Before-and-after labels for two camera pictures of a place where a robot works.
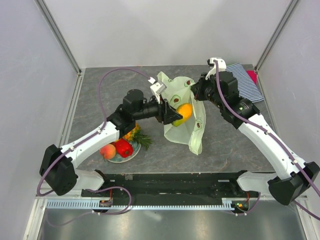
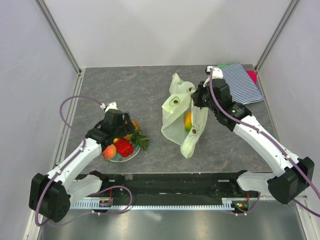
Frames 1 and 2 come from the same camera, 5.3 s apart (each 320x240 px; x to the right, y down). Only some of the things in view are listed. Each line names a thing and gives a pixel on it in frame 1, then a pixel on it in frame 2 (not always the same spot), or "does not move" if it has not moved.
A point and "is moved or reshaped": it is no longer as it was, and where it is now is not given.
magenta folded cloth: [253, 75] does not move
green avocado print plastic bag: [178, 92] is moved or reshaped
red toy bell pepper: [124, 148] does not move
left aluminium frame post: [49, 17] does not move
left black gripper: [166, 113] → [128, 128]
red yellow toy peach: [108, 151] does not move
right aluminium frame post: [278, 30] does not move
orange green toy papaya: [185, 110] → [187, 121]
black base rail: [220, 186] does not move
